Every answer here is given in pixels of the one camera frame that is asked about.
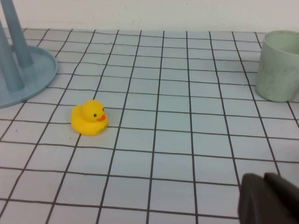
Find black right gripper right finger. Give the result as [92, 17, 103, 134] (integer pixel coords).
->
[263, 172, 299, 224]

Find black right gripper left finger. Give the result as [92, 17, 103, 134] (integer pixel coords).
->
[237, 173, 295, 224]

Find pale green cup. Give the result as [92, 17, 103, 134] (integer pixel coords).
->
[255, 30, 299, 103]

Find blue cup stand white caps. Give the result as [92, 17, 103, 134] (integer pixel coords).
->
[0, 0, 58, 109]

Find white grid-patterned tablecloth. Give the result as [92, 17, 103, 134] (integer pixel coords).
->
[0, 28, 299, 224]

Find yellow rubber duck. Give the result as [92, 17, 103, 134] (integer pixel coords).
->
[71, 99, 109, 137]

